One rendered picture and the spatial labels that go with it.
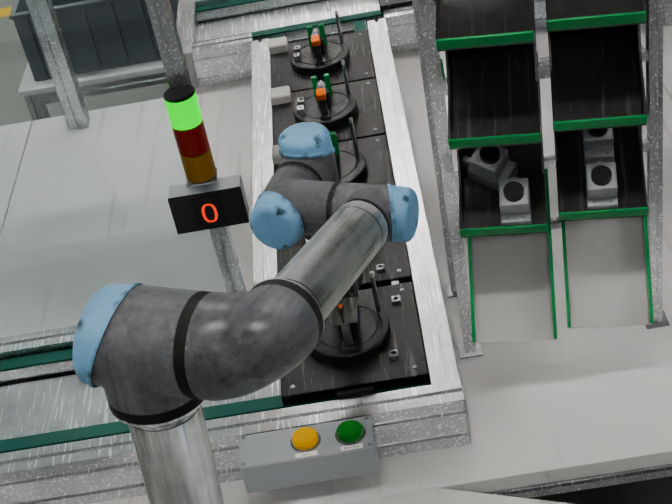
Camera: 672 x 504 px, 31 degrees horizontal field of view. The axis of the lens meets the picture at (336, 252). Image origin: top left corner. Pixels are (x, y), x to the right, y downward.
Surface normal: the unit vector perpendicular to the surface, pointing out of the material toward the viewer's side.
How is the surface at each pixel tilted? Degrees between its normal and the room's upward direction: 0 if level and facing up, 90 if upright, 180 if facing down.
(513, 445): 0
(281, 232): 90
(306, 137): 0
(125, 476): 90
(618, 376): 0
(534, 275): 45
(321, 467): 90
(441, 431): 90
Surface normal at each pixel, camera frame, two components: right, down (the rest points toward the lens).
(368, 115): -0.16, -0.79
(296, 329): 0.72, -0.15
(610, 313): -0.19, -0.12
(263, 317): 0.40, -0.49
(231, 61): 0.06, 0.59
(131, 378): -0.28, 0.56
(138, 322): -0.28, -0.43
